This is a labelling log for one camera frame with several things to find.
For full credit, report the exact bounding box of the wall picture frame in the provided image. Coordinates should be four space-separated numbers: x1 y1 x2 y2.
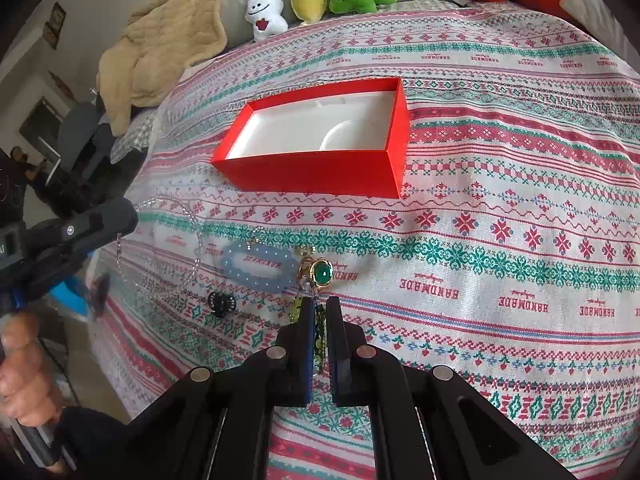
42 2 66 50

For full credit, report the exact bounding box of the yellow-green bead bracelet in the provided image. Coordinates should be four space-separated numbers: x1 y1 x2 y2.
290 288 330 376

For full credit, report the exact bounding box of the white plush toy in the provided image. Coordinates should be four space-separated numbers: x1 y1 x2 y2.
245 0 288 42

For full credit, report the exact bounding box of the patterned bed cover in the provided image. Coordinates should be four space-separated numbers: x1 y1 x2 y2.
90 2 639 479

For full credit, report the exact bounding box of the dark office chair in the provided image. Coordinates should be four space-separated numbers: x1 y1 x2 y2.
47 102 120 209

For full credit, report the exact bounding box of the red jewelry box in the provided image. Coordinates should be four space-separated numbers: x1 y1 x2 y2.
210 77 410 198

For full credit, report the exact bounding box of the blue bead bracelet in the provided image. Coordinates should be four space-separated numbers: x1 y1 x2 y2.
219 238 301 293

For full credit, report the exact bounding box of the beige quilted blanket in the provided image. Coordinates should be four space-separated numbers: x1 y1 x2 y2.
96 0 228 136

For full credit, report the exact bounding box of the person's left hand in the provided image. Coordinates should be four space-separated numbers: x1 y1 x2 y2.
1 312 63 427

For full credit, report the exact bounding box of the black ring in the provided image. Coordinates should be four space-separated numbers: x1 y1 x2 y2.
206 288 238 319

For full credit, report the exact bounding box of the gold ring with green stone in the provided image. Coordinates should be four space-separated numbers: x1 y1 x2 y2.
296 245 335 291

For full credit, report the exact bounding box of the clear crystal bead bracelet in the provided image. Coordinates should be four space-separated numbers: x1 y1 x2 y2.
114 194 206 302

